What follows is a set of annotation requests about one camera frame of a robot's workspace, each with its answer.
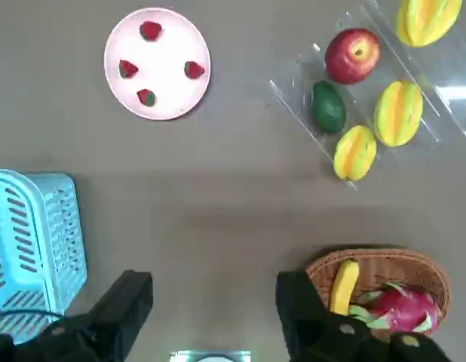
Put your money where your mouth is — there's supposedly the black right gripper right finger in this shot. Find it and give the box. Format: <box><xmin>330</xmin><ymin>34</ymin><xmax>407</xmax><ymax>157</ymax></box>
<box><xmin>274</xmin><ymin>269</ymin><xmax>455</xmax><ymax>362</ymax></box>

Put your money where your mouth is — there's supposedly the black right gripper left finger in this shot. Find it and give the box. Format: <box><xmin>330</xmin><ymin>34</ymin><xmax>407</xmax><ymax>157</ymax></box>
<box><xmin>0</xmin><ymin>269</ymin><xmax>154</xmax><ymax>362</ymax></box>

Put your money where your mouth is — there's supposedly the yellow star fruit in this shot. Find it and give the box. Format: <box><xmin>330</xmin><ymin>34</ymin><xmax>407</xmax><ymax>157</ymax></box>
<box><xmin>333</xmin><ymin>124</ymin><xmax>379</xmax><ymax>183</ymax></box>
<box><xmin>372</xmin><ymin>80</ymin><xmax>425</xmax><ymax>148</ymax></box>
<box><xmin>395</xmin><ymin>0</ymin><xmax>464</xmax><ymax>48</ymax></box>

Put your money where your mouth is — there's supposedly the brown wicker basket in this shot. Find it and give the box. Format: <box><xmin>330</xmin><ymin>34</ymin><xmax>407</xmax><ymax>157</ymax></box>
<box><xmin>305</xmin><ymin>247</ymin><xmax>452</xmax><ymax>339</ymax></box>

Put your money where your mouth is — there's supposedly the blue plastic basket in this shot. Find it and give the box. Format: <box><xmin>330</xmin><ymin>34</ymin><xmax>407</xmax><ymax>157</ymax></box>
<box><xmin>0</xmin><ymin>169</ymin><xmax>87</xmax><ymax>345</ymax></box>

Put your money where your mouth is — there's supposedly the yellow banana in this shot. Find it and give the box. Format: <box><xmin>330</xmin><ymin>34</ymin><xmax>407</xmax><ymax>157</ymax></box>
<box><xmin>328</xmin><ymin>259</ymin><xmax>360</xmax><ymax>316</ymax></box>

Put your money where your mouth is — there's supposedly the pink dragon fruit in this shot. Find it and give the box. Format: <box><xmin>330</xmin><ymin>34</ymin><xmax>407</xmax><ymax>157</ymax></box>
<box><xmin>348</xmin><ymin>281</ymin><xmax>442</xmax><ymax>335</ymax></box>

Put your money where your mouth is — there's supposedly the green avocado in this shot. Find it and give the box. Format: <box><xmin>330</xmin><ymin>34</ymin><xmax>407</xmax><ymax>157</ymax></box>
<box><xmin>311</xmin><ymin>79</ymin><xmax>347</xmax><ymax>135</ymax></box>

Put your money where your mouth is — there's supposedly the red strawberry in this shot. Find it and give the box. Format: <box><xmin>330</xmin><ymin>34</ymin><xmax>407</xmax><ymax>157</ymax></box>
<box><xmin>139</xmin><ymin>20</ymin><xmax>163</xmax><ymax>42</ymax></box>
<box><xmin>136</xmin><ymin>88</ymin><xmax>157</xmax><ymax>108</ymax></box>
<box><xmin>183</xmin><ymin>60</ymin><xmax>207</xmax><ymax>81</ymax></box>
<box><xmin>118</xmin><ymin>59</ymin><xmax>139</xmax><ymax>81</ymax></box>

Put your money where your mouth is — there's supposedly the clear acrylic stepped stand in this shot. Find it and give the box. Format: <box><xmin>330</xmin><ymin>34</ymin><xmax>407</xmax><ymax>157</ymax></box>
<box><xmin>269</xmin><ymin>0</ymin><xmax>466</xmax><ymax>192</ymax></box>

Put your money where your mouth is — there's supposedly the pink round plate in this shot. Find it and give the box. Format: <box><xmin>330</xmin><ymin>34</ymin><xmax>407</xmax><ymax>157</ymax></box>
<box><xmin>103</xmin><ymin>7</ymin><xmax>212</xmax><ymax>121</ymax></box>

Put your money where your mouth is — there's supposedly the red apple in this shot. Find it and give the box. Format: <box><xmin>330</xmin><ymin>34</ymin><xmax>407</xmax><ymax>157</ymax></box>
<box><xmin>324</xmin><ymin>28</ymin><xmax>382</xmax><ymax>85</ymax></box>

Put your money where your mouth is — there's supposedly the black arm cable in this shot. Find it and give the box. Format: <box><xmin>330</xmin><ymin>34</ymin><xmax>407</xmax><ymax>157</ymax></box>
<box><xmin>0</xmin><ymin>308</ymin><xmax>68</xmax><ymax>329</ymax></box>

